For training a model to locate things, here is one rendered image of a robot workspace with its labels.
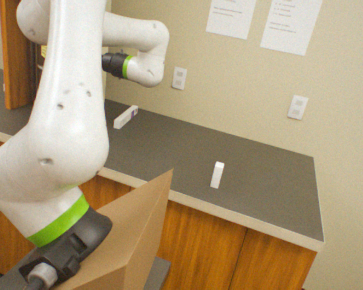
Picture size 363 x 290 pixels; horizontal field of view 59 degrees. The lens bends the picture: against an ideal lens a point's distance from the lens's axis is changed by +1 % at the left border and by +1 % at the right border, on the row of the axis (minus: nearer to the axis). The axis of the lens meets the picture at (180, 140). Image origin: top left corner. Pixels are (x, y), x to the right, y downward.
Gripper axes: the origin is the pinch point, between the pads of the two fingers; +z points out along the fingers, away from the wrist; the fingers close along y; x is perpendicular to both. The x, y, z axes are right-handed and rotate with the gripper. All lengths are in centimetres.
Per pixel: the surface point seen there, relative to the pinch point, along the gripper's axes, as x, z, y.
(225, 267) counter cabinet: 61, -81, 16
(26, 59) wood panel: 11.5, 33.2, -13.5
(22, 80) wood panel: 21.0, 33.2, -10.5
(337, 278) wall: 102, -143, -55
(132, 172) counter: 34, -40, 16
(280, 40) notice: -17, -76, -54
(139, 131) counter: 34.1, -24.8, -20.9
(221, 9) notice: -25, -45, -55
